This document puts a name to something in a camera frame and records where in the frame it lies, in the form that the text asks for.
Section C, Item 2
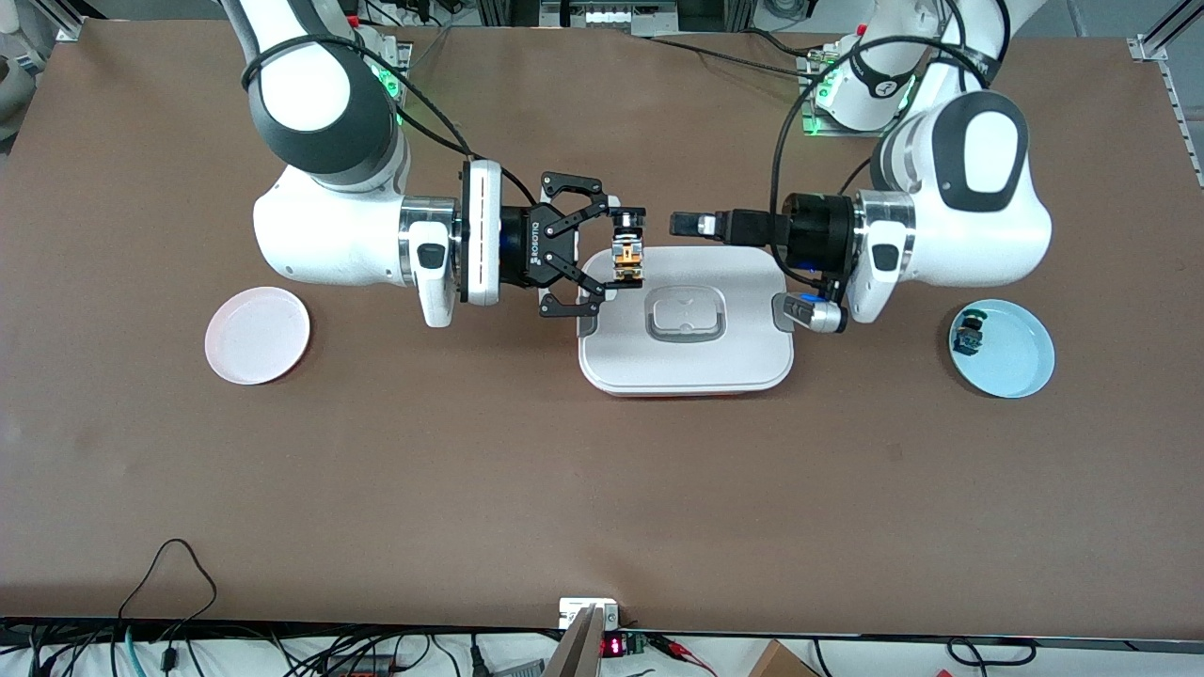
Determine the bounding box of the orange push-button switch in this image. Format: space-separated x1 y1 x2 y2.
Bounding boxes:
610 214 651 287

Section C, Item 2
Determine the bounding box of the white lidded lunch box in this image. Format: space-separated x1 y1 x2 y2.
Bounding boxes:
576 246 796 398

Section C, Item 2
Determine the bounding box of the brown cardboard box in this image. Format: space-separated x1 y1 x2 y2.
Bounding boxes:
748 639 821 677

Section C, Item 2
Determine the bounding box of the light blue round plate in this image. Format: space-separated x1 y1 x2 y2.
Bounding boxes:
948 299 1056 400

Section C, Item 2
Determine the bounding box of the pink round plate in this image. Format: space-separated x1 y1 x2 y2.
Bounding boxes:
204 287 311 386

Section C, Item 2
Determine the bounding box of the red alligator clip lead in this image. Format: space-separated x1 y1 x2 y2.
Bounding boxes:
657 634 718 677

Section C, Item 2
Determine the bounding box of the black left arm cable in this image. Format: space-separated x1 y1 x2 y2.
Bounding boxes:
768 0 1013 285

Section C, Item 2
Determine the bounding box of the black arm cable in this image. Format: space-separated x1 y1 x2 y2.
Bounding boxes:
241 36 540 207
768 0 1013 285

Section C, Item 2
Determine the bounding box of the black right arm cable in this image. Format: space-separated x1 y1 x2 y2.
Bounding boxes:
241 36 540 207

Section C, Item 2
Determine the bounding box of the long black table cable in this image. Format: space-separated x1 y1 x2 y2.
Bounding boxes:
647 36 829 72

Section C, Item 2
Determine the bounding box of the metal bracket with white connector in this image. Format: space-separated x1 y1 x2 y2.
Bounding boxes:
540 0 680 37

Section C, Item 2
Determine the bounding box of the green push-button switch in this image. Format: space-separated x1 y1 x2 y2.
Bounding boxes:
950 306 989 359

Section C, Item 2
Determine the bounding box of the short black table cable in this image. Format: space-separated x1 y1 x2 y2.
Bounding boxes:
741 28 821 57

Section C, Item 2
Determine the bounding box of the thin grey cable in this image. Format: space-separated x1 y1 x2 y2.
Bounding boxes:
410 25 454 71

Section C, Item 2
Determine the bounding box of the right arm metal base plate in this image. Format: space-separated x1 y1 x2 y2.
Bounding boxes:
372 42 413 130

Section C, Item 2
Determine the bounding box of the small white bracket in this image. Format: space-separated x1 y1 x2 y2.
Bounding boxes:
559 598 620 630

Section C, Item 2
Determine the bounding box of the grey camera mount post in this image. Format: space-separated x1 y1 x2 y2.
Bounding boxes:
544 606 604 677

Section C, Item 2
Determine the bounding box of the perforated aluminium frame rail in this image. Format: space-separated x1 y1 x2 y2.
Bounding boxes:
1127 0 1204 189

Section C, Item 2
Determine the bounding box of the black flat looped cable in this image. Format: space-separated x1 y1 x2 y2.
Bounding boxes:
944 637 1038 668

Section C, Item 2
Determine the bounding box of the thin black looped cable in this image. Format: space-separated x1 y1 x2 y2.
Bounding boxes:
117 538 219 650

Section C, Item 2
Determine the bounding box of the aluminium frame profile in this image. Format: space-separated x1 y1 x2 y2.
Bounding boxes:
26 0 106 40

